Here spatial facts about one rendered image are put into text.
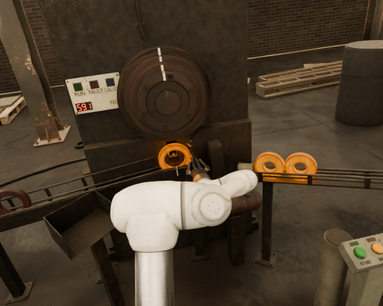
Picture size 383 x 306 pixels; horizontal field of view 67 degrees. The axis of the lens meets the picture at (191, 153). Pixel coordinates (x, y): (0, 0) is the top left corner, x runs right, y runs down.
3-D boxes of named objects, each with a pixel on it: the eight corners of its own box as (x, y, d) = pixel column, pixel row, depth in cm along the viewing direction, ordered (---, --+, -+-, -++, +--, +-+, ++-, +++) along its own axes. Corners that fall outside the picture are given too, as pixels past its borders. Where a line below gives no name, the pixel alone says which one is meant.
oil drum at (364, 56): (324, 113, 385) (333, 43, 343) (365, 106, 392) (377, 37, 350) (355, 130, 333) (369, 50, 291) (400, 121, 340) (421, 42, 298)
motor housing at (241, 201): (222, 254, 193) (218, 189, 167) (254, 248, 195) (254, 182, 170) (228, 270, 181) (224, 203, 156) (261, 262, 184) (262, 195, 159)
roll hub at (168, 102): (143, 131, 143) (132, 74, 129) (197, 122, 146) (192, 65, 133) (143, 135, 138) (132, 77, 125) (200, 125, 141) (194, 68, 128)
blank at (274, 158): (254, 150, 155) (253, 153, 152) (284, 151, 148) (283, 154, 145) (257, 175, 161) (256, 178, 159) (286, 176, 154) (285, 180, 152)
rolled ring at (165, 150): (189, 142, 156) (188, 139, 159) (155, 147, 155) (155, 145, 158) (193, 170, 165) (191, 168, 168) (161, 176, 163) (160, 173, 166)
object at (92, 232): (86, 313, 165) (42, 217, 131) (124, 283, 181) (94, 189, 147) (104, 337, 152) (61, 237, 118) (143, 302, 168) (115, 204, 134)
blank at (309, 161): (284, 151, 148) (282, 154, 145) (317, 152, 141) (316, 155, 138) (286, 176, 154) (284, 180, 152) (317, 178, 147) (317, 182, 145)
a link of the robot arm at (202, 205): (227, 179, 88) (183, 181, 88) (235, 179, 70) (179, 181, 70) (230, 223, 87) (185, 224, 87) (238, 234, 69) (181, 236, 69)
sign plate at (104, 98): (76, 113, 151) (65, 79, 143) (126, 105, 154) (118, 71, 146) (75, 115, 149) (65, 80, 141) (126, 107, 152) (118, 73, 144)
